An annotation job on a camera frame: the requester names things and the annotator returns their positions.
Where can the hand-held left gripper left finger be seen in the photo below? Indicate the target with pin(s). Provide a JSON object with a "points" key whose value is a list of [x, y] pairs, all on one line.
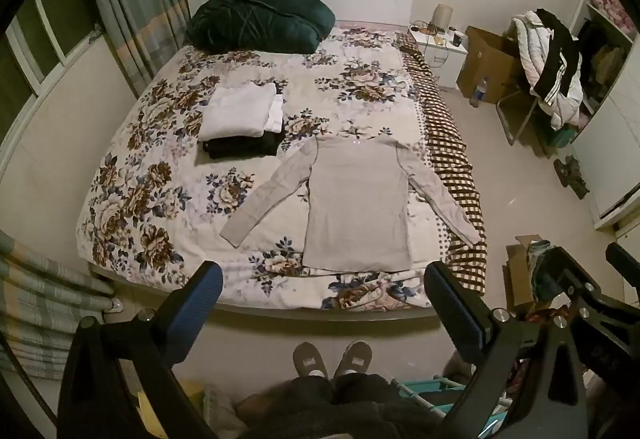
{"points": [[200, 299]]}

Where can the pair of dark shoes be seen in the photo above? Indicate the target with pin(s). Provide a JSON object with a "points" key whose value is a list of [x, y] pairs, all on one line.
{"points": [[572, 174]]}

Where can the person's right shoe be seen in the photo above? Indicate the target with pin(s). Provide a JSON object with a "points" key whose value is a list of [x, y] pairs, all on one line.
{"points": [[352, 359]]}

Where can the white nightstand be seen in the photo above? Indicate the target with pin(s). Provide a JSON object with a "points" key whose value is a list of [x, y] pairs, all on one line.
{"points": [[445, 64]]}

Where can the plastic water bottle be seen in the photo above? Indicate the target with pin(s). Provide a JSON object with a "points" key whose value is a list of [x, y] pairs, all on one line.
{"points": [[478, 91]]}

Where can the beige table lamp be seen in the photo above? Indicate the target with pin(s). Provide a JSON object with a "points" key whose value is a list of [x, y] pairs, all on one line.
{"points": [[442, 16]]}

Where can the grey long-sleeve shirt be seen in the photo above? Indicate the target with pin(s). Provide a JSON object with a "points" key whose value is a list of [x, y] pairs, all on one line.
{"points": [[355, 199]]}

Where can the small white folded garment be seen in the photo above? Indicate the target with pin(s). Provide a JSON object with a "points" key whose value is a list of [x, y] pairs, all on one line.
{"points": [[276, 116]]}

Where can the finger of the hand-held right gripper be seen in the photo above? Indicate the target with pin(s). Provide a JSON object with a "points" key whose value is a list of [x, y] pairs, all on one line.
{"points": [[575, 276], [622, 261]]}

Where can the pink blanket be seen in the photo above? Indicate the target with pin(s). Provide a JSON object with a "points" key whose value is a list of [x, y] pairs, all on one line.
{"points": [[612, 6]]}

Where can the floral quilt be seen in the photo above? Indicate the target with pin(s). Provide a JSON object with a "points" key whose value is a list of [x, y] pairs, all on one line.
{"points": [[165, 199]]}

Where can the person's shoe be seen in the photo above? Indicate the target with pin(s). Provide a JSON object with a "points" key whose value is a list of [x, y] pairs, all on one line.
{"points": [[352, 359], [310, 359]]}

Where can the black jacket with white stripes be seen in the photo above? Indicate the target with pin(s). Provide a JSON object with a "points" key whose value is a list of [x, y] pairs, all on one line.
{"points": [[562, 54]]}

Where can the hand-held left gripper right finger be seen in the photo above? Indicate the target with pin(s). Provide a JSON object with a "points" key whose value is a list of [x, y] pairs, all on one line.
{"points": [[445, 304]]}

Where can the black folded garment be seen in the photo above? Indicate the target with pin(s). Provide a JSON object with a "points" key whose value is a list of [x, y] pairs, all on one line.
{"points": [[235, 148]]}

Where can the white wardrobe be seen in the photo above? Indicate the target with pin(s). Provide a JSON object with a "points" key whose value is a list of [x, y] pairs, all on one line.
{"points": [[615, 129]]}

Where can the person's left shoe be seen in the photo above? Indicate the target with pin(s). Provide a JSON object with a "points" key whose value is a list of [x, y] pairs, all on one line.
{"points": [[310, 359]]}

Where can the large cardboard box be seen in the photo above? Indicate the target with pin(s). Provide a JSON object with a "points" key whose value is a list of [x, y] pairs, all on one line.
{"points": [[492, 64]]}

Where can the dark cup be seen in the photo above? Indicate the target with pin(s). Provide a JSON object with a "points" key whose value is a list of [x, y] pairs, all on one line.
{"points": [[457, 38]]}

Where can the dark green duvet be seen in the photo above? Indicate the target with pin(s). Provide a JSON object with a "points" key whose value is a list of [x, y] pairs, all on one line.
{"points": [[260, 19]]}

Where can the brown checked blanket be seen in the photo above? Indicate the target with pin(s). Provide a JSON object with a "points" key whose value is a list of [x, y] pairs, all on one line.
{"points": [[450, 144]]}

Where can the metal chair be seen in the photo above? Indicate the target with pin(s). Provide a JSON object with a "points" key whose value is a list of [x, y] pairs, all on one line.
{"points": [[515, 111]]}

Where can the person's dark trousers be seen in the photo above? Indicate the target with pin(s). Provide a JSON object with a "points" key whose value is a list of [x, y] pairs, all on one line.
{"points": [[340, 409]]}

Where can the window with white frame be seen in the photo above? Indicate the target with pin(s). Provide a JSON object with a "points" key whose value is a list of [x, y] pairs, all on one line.
{"points": [[45, 34]]}

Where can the large white folded garment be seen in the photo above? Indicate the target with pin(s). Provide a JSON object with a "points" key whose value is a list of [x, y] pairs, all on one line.
{"points": [[237, 111]]}

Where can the teal drying rack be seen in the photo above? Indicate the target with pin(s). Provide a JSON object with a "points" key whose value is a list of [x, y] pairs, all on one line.
{"points": [[435, 391]]}

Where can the small open cardboard box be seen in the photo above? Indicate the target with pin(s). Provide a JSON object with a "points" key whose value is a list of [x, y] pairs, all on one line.
{"points": [[520, 269]]}

